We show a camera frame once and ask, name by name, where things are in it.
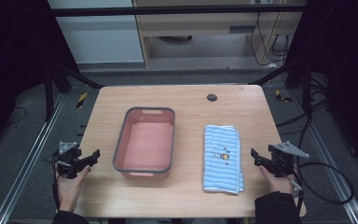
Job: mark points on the black curtain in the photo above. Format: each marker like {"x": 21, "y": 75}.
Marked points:
{"x": 345, "y": 62}
{"x": 9, "y": 62}

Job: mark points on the person's left hand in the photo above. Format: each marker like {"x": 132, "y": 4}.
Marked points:
{"x": 70, "y": 189}

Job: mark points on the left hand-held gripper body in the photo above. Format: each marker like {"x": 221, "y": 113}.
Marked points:
{"x": 69, "y": 158}

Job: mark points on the light wooden desk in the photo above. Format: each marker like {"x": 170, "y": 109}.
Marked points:
{"x": 199, "y": 28}

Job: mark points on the black horizontal frame bar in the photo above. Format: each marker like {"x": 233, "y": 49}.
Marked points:
{"x": 167, "y": 10}

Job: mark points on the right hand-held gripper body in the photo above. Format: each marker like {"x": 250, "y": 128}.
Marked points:
{"x": 282, "y": 160}

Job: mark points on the person's right hand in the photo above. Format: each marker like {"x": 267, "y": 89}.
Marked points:
{"x": 278, "y": 183}

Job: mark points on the white cabinet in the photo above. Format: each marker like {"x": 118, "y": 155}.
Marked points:
{"x": 99, "y": 37}

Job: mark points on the blue striped towel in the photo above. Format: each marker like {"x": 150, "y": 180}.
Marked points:
{"x": 222, "y": 161}

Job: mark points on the round grey table grommet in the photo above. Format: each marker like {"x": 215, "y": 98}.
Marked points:
{"x": 212, "y": 97}

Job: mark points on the black metal stand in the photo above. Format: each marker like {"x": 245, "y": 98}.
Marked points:
{"x": 48, "y": 93}
{"x": 306, "y": 90}

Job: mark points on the aluminium floor rail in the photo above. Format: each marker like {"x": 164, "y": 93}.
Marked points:
{"x": 332, "y": 174}
{"x": 28, "y": 158}

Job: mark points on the yellow black striped tape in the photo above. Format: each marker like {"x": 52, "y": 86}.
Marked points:
{"x": 81, "y": 100}
{"x": 281, "y": 95}

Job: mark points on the pink basin with grey rim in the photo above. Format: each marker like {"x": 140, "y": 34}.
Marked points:
{"x": 147, "y": 146}

